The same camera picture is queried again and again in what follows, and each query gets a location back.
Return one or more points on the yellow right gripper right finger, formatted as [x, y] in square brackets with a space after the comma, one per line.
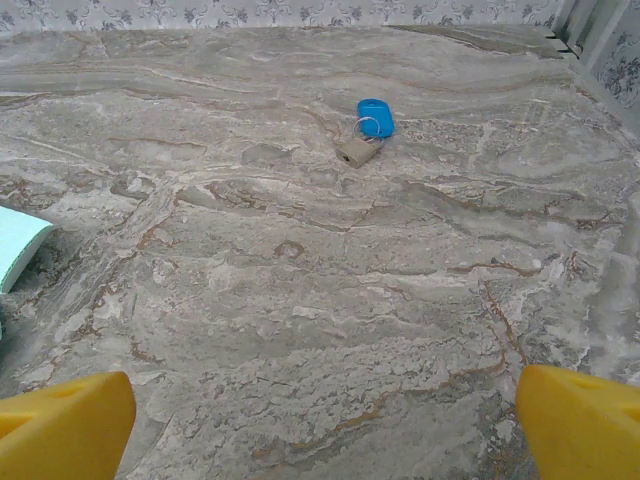
[580, 430]

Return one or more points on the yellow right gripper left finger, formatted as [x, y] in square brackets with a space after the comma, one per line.
[65, 430]

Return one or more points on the teal paper box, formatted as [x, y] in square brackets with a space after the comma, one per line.
[17, 240]

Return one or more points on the blue key tag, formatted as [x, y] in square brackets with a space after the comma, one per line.
[376, 117]

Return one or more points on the aluminium frame post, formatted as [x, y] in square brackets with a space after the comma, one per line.
[570, 25]

